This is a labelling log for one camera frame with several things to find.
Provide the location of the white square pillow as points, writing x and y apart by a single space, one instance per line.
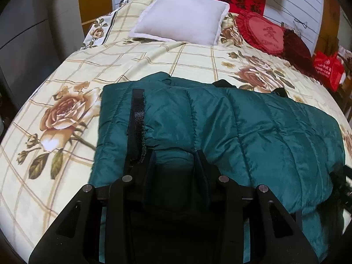
181 16

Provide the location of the red shopping bag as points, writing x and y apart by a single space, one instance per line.
328 68

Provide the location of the bed with floral checked sheet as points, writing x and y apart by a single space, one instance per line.
55 68

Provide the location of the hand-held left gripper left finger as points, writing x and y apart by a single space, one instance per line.
151 165

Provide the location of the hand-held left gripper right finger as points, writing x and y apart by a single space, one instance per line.
202 165

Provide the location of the yellow wooden door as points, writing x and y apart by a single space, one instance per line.
95 0

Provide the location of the red heart-shaped cushion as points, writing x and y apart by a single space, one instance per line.
264 33

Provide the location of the grey wardrobe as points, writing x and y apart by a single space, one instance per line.
35 27

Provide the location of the wooden chair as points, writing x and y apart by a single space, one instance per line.
345 82

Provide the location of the dark green puffer jacket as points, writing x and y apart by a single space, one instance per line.
247 132

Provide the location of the dark red velvet cushion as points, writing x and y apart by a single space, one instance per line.
298 49

